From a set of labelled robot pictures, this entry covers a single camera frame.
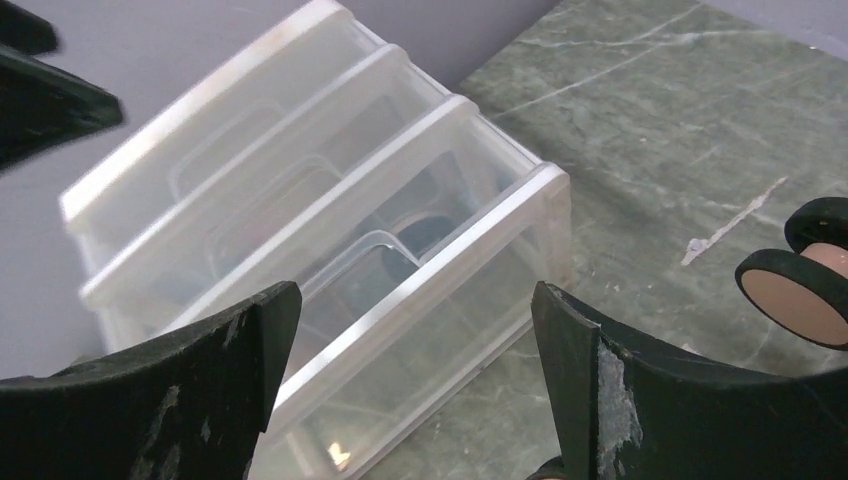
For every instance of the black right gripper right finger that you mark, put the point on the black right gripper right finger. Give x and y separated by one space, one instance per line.
627 405

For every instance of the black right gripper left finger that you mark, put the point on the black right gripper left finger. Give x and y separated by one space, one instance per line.
189 404

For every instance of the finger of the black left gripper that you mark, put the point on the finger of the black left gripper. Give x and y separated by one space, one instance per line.
42 106

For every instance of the white plastic drawer organizer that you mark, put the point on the white plastic drawer organizer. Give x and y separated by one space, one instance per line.
414 227

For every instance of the black suitcase wheel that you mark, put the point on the black suitcase wheel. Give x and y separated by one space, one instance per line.
804 289

